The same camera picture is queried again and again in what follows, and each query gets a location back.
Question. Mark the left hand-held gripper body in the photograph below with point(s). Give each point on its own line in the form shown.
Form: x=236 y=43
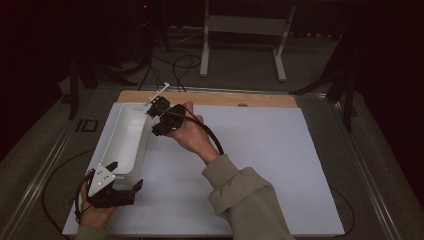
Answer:
x=110 y=198

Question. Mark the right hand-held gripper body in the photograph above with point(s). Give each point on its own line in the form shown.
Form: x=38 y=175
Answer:
x=173 y=116

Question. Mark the white plastic bin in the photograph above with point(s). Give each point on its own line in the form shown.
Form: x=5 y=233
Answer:
x=128 y=140

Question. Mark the person's left hand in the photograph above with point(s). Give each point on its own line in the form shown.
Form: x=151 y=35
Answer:
x=95 y=216

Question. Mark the person's right hand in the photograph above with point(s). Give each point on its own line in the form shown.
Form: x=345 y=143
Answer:
x=195 y=136

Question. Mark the wooden table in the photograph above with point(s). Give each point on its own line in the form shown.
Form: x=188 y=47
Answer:
x=216 y=98

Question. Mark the black stand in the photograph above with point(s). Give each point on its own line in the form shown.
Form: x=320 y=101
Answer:
x=346 y=96
x=74 y=90

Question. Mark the white table sheet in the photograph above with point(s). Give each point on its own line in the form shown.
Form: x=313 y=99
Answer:
x=260 y=166

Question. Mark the white metal stand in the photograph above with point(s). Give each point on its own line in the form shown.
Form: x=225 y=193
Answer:
x=245 y=25

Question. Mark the metal floor frame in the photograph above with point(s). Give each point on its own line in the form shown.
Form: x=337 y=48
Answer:
x=36 y=180

